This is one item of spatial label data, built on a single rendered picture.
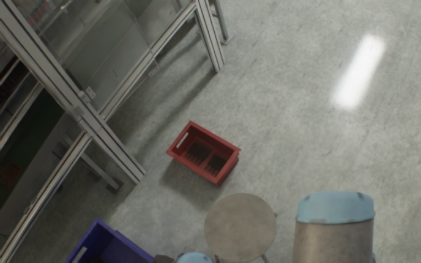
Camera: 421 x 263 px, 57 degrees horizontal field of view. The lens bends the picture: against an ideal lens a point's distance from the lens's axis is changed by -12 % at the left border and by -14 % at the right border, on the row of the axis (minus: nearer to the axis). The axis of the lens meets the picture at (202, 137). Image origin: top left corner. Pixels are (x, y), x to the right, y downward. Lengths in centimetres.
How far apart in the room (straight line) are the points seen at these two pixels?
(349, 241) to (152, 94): 200
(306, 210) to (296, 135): 163
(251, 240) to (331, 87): 97
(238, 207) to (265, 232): 16
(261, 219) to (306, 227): 122
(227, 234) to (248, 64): 103
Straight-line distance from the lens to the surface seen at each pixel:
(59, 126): 171
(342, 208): 57
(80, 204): 234
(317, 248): 56
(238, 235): 179
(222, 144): 209
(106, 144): 186
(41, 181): 220
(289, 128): 222
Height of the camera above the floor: 198
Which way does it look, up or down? 62 degrees down
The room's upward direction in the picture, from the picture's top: 25 degrees counter-clockwise
